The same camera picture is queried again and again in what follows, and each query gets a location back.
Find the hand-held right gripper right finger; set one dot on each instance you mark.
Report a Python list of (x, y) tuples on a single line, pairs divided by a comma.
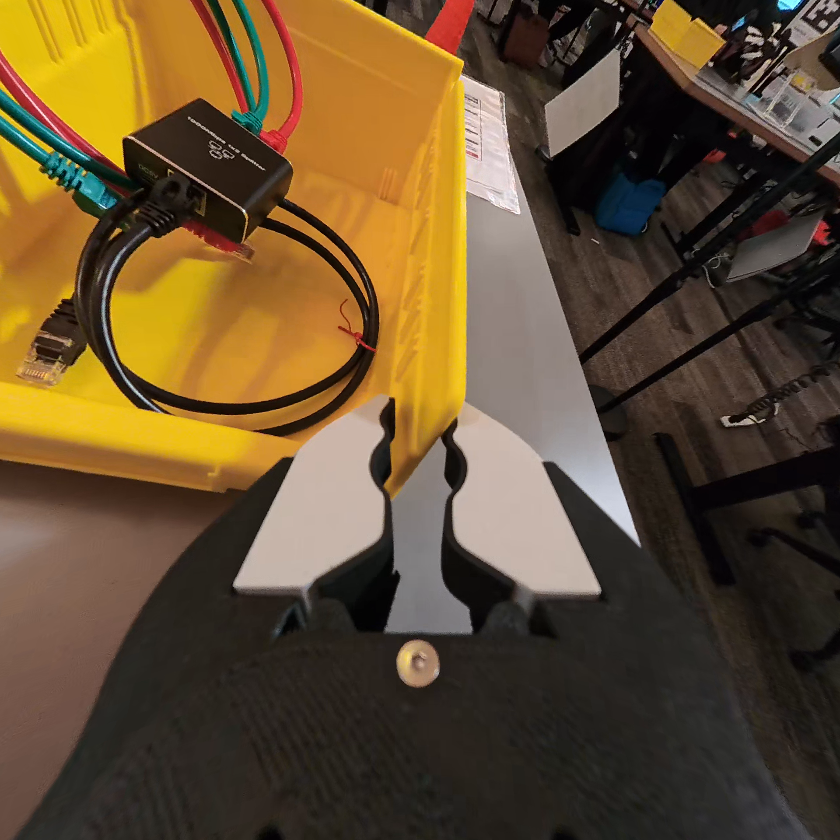
[(525, 525)]

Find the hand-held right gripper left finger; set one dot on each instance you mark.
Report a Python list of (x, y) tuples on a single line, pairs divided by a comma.
[(315, 518)]

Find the black network adapter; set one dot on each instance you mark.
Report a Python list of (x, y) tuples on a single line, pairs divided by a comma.
[(216, 170)]

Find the large yellow plastic bin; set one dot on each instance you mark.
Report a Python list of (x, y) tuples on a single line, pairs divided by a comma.
[(367, 118)]

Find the black stand poles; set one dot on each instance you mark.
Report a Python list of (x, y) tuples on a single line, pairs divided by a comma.
[(656, 315)]

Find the white power strip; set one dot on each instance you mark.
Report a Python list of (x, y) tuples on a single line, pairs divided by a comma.
[(748, 413)]

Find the blue bag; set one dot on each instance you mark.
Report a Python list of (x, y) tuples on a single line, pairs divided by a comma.
[(630, 203)]

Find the white flat panel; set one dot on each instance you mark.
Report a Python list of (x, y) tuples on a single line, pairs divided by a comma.
[(774, 246), (584, 105)]

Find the printed paper sheet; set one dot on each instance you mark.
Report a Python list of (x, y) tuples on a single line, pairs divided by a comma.
[(489, 144)]

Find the long work table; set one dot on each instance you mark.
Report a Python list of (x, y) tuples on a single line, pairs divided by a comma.
[(722, 98)]

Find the orange traffic cone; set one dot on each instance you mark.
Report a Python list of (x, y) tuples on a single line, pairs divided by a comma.
[(449, 23)]

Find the small yellow bin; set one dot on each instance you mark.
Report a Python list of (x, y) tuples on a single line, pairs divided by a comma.
[(686, 29)]

